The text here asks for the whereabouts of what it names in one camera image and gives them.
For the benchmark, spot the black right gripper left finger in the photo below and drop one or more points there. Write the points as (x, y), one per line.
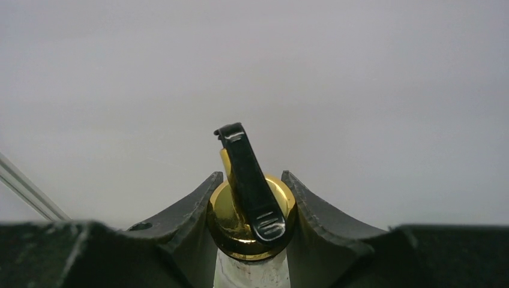
(170, 249)

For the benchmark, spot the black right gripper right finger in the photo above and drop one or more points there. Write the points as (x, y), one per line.
(329, 248)

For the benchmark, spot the oil bottle with black spout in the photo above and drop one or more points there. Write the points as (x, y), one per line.
(251, 217)

